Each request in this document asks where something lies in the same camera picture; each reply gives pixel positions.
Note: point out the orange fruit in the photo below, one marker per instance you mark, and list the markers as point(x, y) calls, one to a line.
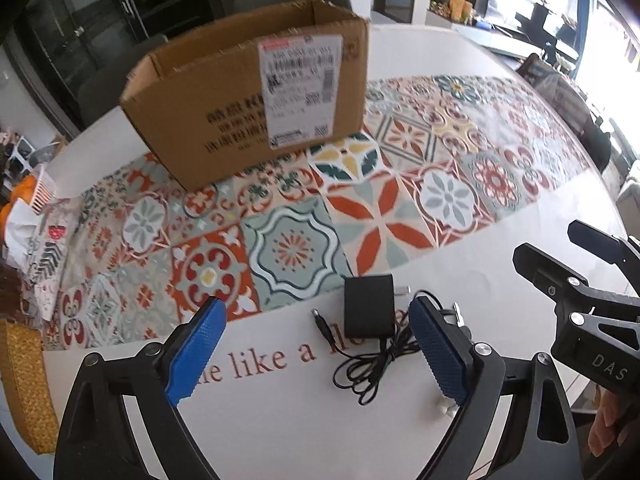
point(23, 191)

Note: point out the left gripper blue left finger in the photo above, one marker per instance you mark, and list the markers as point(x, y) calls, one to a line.
point(186, 354)

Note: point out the floral fabric tissue cover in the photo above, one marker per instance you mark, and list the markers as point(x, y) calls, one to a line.
point(38, 247)

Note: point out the right human hand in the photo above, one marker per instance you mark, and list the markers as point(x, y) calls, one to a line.
point(602, 434)

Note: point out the brown cardboard box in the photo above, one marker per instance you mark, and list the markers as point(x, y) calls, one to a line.
point(251, 87)

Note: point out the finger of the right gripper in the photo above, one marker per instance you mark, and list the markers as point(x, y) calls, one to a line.
point(551, 277)
point(623, 252)

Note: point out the black power adapter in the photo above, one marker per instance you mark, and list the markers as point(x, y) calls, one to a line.
point(369, 306)

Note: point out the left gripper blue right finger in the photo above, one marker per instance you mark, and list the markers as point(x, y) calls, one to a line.
point(471, 375)

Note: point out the black glass cabinet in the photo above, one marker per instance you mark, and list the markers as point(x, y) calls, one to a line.
point(68, 41)

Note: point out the patterned tile table runner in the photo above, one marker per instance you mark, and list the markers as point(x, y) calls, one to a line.
point(437, 158)

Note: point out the white fruit basket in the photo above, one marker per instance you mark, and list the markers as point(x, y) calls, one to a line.
point(45, 190)

